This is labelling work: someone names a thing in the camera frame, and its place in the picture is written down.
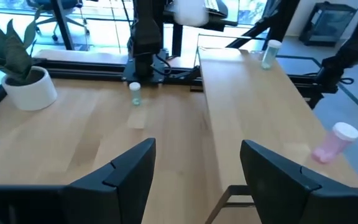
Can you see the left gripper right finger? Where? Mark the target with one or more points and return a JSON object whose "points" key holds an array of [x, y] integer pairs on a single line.
{"points": [[291, 199]]}

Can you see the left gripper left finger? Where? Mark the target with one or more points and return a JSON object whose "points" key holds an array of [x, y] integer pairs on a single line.
{"points": [[73, 205]]}

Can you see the pink medicine bottle white cap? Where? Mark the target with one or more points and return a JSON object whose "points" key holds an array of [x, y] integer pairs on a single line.
{"points": [[332, 144]]}

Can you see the green medicine bottle white cap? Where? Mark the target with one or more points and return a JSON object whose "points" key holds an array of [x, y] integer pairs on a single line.
{"points": [[269, 56], [135, 93]]}

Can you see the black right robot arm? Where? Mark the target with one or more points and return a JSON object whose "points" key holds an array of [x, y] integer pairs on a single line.
{"points": [[146, 31]]}

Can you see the wooden shelf with black legs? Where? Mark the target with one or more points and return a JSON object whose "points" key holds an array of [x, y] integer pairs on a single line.
{"points": [[259, 109]]}

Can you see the green plant in white pot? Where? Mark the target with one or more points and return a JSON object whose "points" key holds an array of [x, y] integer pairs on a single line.
{"points": [[30, 93]]}

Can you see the black glass-front cabinet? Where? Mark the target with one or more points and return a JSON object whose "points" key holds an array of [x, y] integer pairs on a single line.
{"points": [[328, 21]]}

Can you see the blue office chair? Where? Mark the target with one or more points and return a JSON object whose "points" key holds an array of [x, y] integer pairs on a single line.
{"points": [[42, 3]]}

